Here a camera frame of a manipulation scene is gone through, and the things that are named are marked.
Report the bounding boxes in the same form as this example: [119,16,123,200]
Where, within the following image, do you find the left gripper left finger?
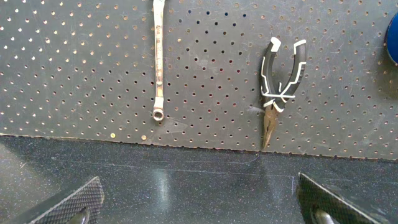
[6,176,105,224]

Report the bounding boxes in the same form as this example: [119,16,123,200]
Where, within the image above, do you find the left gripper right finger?
[295,172,389,224]

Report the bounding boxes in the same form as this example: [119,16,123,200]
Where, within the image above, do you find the black and white pliers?
[259,36,308,151]

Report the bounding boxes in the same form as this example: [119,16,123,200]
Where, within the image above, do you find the wrench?
[151,0,167,122]

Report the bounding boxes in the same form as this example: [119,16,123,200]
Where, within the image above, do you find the roll of blue tape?
[384,12,398,66]

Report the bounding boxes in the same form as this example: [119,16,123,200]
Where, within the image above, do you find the black pegboard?
[0,0,398,161]

